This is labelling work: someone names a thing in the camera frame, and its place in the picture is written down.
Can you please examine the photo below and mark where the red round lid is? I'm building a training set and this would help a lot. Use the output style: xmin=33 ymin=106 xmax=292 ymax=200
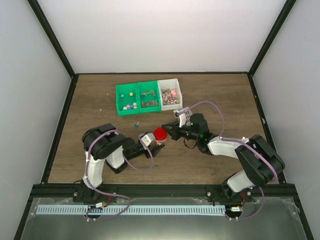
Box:
xmin=153 ymin=127 xmax=168 ymax=141

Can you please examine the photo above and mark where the white bin with swirl lollipops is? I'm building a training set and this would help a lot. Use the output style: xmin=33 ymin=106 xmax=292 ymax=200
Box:
xmin=157 ymin=78 xmax=183 ymax=111

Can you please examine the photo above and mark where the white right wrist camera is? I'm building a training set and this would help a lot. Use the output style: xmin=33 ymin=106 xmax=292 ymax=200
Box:
xmin=173 ymin=108 xmax=192 ymax=128

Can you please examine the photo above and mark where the black front mounting rail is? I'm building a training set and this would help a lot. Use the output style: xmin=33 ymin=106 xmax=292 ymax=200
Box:
xmin=29 ymin=183 xmax=296 ymax=203

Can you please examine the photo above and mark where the black enclosure frame post right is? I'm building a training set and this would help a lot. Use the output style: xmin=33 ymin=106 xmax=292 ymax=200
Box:
xmin=248 ymin=0 xmax=296 ymax=77

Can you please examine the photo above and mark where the green bin with square lollipops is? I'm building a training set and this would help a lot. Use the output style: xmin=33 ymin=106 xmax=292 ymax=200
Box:
xmin=137 ymin=81 xmax=161 ymax=114

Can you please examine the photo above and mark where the black enclosure frame post left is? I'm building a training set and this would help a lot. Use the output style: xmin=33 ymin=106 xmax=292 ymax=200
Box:
xmin=27 ymin=0 xmax=76 ymax=79

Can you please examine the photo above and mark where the clear plastic jar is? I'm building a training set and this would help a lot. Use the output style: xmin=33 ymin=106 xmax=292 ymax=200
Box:
xmin=155 ymin=138 xmax=167 ymax=146

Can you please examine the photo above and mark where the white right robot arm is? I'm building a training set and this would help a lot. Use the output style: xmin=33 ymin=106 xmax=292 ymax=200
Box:
xmin=161 ymin=113 xmax=285 ymax=202

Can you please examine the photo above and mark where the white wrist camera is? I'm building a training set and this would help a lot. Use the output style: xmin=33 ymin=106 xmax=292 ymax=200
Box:
xmin=138 ymin=132 xmax=156 ymax=149
xmin=173 ymin=108 xmax=192 ymax=128

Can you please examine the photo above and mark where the lilac slotted plastic scoop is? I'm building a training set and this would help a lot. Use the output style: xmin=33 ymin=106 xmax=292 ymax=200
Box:
xmin=173 ymin=107 xmax=193 ymax=125

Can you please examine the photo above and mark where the light blue slotted cable duct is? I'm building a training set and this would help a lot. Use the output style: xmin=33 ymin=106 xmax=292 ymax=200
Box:
xmin=36 ymin=204 xmax=226 ymax=216

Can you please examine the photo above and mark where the black enclosure frame post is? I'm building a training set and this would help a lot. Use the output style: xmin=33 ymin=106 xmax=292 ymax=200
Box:
xmin=27 ymin=0 xmax=76 ymax=79
xmin=248 ymin=0 xmax=296 ymax=77

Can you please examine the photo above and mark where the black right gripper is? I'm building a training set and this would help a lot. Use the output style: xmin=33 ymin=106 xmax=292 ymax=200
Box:
xmin=162 ymin=121 xmax=199 ymax=142

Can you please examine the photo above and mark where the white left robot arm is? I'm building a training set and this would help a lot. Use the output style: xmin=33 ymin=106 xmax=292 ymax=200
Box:
xmin=81 ymin=123 xmax=165 ymax=202

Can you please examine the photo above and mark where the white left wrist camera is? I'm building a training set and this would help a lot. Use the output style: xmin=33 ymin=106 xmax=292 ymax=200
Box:
xmin=138 ymin=132 xmax=156 ymax=149

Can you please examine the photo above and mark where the green bin with star candies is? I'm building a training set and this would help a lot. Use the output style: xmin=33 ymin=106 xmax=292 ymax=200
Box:
xmin=115 ymin=83 xmax=140 ymax=116

